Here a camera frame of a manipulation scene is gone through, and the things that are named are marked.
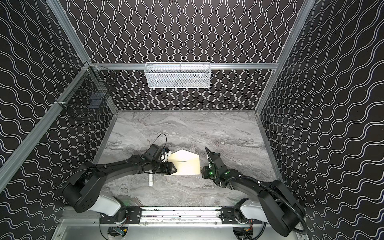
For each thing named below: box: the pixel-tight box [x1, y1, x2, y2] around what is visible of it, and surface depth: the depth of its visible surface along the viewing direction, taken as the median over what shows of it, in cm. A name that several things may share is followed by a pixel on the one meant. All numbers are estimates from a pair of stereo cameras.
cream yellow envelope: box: [164, 149, 201, 176], surface depth 95 cm
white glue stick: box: [148, 174, 154, 186], surface depth 87 cm
